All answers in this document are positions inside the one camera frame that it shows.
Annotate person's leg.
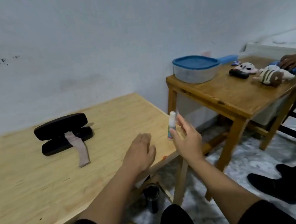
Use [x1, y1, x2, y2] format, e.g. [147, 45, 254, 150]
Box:
[246, 162, 296, 210]
[157, 202, 197, 224]

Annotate black glasses case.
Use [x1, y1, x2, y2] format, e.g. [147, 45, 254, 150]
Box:
[32, 111, 97, 158]

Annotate blue plastic handle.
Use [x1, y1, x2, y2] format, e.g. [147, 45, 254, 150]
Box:
[218, 54, 239, 64]

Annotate black tumbler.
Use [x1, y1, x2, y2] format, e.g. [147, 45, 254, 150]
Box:
[142, 182, 163, 215]

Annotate person's left hand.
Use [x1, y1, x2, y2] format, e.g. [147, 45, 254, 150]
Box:
[119, 132, 159, 176]

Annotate beige cleaning cloth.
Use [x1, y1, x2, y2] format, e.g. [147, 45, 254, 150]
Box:
[64, 129, 91, 169]

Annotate grey basin with blue lid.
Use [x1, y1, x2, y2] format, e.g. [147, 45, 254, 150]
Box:
[171, 52, 223, 87]

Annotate black remote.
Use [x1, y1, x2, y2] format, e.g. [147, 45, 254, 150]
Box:
[229, 67, 250, 81]

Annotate person's right forearm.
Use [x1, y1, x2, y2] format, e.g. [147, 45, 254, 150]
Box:
[192, 150, 266, 224]

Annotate person's right leg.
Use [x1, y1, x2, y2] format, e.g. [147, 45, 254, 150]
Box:
[157, 202, 197, 224]

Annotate white spotted plush toy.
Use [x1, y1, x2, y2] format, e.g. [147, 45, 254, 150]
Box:
[234, 61, 258, 76]

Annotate light wooden table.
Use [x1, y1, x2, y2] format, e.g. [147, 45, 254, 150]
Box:
[0, 88, 196, 224]

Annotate person's black right sleeve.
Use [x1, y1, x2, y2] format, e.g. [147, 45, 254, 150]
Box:
[233, 196, 296, 224]

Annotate person's right hand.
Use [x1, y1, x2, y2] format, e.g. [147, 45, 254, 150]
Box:
[169, 111, 206, 166]

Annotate small white spray bottle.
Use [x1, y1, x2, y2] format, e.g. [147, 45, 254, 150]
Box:
[165, 111, 179, 141]

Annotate striped plush cat toy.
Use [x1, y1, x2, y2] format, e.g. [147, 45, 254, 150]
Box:
[251, 63, 296, 89]

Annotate white cabinet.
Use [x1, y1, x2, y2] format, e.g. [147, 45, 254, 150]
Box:
[243, 29, 296, 64]

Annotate brown wooden side table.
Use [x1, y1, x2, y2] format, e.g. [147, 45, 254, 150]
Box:
[163, 51, 296, 205]

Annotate person's left forearm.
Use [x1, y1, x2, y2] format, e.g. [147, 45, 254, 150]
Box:
[74, 161, 156, 224]

